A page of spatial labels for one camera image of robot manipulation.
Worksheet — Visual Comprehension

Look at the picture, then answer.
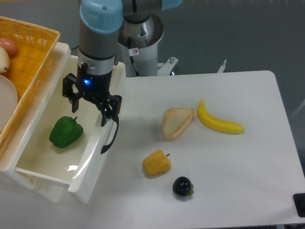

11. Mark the white drawer cabinet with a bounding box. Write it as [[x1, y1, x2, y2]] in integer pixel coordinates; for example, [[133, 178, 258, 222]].
[[0, 42, 71, 203]]

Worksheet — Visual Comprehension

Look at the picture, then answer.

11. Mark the dark purple mangosteen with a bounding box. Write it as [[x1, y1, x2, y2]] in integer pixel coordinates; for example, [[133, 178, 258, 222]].
[[172, 177, 194, 198]]

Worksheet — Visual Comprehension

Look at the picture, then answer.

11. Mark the black drawer handle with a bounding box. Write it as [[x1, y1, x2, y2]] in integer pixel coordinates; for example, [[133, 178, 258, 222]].
[[101, 117, 119, 155]]

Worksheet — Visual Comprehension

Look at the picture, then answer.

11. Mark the yellow bell pepper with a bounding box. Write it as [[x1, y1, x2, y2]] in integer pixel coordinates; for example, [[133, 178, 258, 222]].
[[142, 149, 172, 177]]

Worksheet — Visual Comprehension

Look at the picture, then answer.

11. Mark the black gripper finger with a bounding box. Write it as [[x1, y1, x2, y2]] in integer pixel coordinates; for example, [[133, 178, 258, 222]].
[[62, 73, 81, 113], [96, 94, 122, 126]]

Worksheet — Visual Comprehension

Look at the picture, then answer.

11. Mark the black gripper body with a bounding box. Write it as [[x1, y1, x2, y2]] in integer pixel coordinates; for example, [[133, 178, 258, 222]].
[[76, 63, 112, 103]]

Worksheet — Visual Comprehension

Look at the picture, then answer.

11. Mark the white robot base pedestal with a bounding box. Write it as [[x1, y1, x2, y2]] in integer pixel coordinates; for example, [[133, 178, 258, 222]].
[[118, 13, 178, 77]]

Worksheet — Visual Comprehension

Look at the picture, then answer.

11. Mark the black device at edge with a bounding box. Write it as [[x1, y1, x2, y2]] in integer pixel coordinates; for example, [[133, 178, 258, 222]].
[[293, 193, 305, 218]]

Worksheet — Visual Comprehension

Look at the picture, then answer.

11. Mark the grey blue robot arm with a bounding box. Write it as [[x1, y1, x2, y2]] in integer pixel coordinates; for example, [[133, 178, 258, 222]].
[[62, 0, 181, 125]]

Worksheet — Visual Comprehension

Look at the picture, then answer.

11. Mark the toasted bread slice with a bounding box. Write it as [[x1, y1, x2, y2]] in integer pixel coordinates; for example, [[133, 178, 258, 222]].
[[162, 108, 195, 140]]

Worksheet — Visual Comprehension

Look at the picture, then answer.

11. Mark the white plate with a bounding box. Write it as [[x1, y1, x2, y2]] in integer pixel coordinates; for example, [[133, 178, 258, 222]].
[[0, 75, 18, 131]]

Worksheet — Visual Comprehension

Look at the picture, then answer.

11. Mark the red onion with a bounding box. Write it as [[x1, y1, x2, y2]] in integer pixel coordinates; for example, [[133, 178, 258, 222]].
[[0, 37, 19, 57]]

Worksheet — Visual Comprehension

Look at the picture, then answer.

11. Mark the orange woven basket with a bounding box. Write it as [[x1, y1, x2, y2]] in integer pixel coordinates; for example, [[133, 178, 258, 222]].
[[0, 16, 60, 143]]

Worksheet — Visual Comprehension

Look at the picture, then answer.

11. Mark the white onion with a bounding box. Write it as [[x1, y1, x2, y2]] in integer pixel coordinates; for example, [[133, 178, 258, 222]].
[[0, 47, 10, 73]]

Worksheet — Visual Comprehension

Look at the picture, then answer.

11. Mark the green bell pepper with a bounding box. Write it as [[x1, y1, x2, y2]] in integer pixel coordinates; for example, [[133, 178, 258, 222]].
[[49, 116, 83, 148]]

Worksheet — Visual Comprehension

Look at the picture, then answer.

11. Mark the yellow banana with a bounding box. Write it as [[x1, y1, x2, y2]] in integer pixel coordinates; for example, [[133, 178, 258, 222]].
[[197, 99, 244, 135]]

